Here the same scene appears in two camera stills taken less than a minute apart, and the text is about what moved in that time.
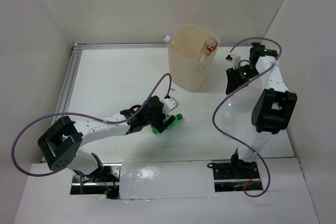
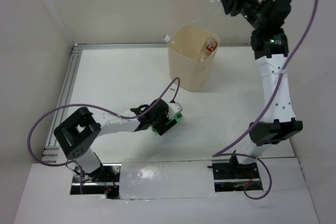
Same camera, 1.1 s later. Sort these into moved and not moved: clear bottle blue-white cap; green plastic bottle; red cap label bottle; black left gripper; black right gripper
Moved: black right gripper; clear bottle blue-white cap
Not moved: red cap label bottle; black left gripper; green plastic bottle
